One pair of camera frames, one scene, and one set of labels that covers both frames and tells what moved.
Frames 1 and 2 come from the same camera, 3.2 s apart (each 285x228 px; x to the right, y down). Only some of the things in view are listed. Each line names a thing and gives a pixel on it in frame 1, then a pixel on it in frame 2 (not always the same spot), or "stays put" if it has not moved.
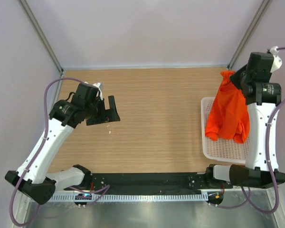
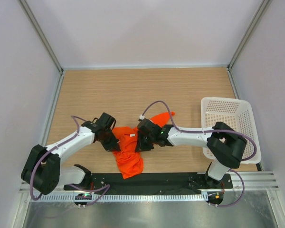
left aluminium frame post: [44, 39] stays put
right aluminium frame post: [263, 7] stays put
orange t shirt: [229, 118] -> [131, 163]
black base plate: [104, 183] stays put
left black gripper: [108, 115] -> [113, 146]
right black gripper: [234, 78] -> [141, 146]
